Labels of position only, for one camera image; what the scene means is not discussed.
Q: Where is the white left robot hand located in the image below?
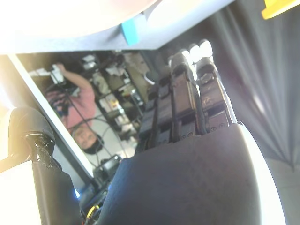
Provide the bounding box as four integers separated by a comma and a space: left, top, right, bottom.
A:
0, 39, 287, 225

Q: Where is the large pink bowl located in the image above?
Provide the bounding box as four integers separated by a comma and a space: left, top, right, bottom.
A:
0, 0, 162, 40

